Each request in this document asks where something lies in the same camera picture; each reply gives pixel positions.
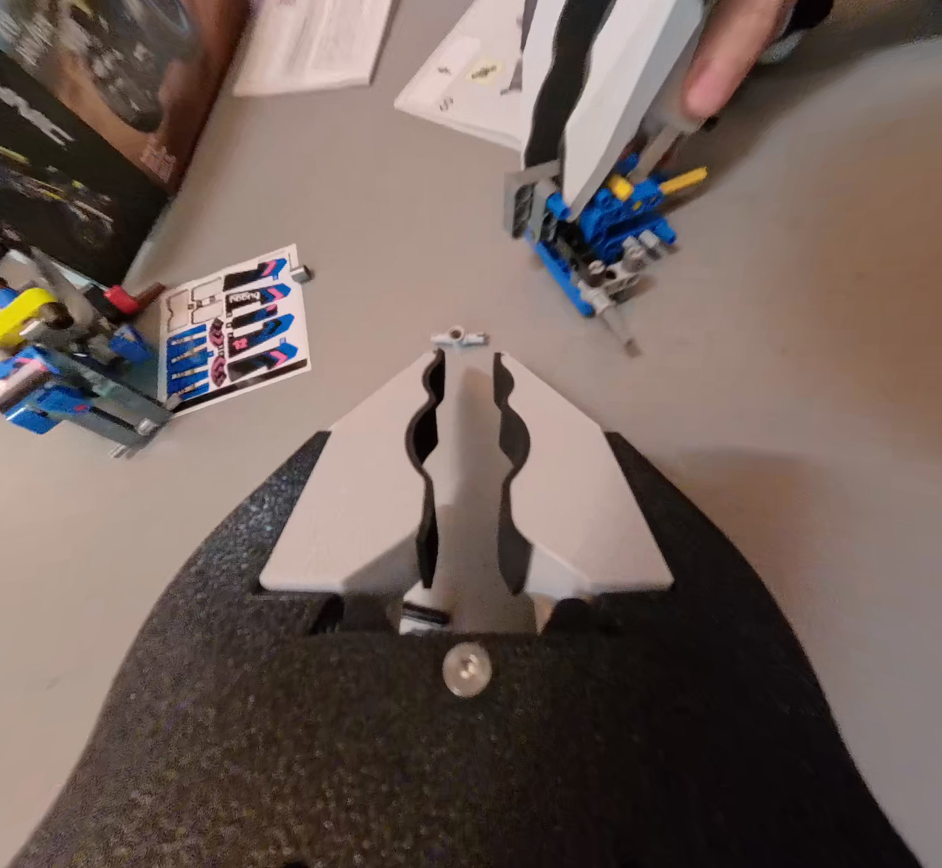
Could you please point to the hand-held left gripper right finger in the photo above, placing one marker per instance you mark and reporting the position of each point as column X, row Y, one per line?
column 596, row 507

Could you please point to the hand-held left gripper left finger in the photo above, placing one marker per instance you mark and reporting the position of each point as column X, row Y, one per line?
column 346, row 507

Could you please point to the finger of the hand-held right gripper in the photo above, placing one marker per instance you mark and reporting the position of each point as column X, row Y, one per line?
column 541, row 15
column 640, row 59

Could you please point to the blue grey lego sub-assembly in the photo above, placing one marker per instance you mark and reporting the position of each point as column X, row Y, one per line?
column 603, row 221

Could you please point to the small light grey lego pin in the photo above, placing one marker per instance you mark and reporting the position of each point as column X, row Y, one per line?
column 458, row 337

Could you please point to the lego instruction booklet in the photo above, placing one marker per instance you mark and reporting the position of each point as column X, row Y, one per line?
column 471, row 81

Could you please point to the lego sticker sheet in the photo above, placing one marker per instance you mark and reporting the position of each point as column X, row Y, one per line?
column 228, row 331

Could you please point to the partly built lego buggy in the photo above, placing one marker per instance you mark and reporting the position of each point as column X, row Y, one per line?
column 66, row 368

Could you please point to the lego set cardboard box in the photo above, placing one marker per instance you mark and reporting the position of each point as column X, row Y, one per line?
column 96, row 88

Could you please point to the person's right hand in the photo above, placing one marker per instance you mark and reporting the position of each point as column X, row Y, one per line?
column 750, row 7

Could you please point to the folded paper leaflet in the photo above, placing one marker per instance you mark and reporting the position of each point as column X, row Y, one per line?
column 324, row 22

